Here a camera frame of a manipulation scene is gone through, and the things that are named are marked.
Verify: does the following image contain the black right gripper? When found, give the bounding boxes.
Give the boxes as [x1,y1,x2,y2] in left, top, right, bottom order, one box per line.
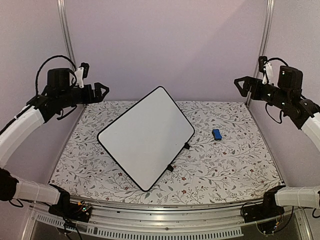
[234,76,290,110]

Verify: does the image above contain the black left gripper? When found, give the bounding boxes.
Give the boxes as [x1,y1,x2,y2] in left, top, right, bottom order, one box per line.
[58,82,110,109]

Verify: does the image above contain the blue whiteboard eraser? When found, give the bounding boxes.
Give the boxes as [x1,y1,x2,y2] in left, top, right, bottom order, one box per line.
[212,129,222,141]

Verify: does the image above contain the white whiteboard black frame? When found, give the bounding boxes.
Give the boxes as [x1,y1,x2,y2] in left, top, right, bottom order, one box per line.
[97,86,195,192]

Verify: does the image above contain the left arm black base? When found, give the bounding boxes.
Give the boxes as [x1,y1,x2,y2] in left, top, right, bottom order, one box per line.
[48,184,92,223]

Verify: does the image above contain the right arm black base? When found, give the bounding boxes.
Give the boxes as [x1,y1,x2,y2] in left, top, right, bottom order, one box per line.
[240,186,285,235]

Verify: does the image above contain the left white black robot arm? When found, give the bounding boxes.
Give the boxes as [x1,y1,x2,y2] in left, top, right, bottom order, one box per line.
[0,82,110,217]

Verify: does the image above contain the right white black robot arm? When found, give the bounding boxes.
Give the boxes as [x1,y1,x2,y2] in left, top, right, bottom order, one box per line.
[234,76,320,218]

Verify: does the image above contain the black whiteboard stand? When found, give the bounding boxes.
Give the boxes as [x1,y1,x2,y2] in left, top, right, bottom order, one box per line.
[166,142,191,172]

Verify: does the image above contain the floral patterned table mat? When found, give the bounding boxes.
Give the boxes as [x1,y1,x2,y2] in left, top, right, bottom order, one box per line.
[50,101,282,206]

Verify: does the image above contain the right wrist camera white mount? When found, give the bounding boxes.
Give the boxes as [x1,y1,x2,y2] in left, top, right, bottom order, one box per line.
[257,55,304,90]

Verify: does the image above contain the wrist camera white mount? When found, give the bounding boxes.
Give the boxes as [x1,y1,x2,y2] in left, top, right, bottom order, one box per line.
[257,55,304,90]
[35,55,90,90]

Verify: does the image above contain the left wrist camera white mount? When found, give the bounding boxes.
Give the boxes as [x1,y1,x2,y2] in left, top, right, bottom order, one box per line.
[35,55,90,90]

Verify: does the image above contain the right aluminium corner post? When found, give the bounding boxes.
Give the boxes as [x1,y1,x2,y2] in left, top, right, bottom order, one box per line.
[246,0,275,105]

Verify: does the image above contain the aluminium corner post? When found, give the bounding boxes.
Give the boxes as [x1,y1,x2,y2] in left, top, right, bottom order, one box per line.
[56,0,87,107]
[246,0,275,105]

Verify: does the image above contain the left aluminium corner post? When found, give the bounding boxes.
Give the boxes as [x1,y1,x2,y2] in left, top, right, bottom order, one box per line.
[56,0,87,107]

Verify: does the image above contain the aluminium front rail frame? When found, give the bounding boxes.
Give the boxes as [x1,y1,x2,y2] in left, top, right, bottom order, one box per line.
[21,199,316,240]

